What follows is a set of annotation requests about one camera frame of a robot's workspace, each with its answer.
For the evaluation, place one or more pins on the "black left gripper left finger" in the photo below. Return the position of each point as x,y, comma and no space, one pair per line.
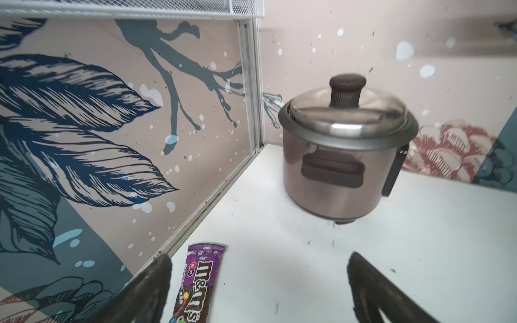
143,299

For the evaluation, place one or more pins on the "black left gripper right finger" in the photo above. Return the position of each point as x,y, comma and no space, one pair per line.
375,297

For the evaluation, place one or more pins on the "silver rice cooker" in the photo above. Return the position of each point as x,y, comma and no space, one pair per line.
344,146

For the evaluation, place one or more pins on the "purple M&M's candy packet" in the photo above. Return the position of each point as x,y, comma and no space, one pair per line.
198,283

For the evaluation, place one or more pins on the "white wire mesh shelf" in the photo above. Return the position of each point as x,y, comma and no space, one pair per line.
210,9

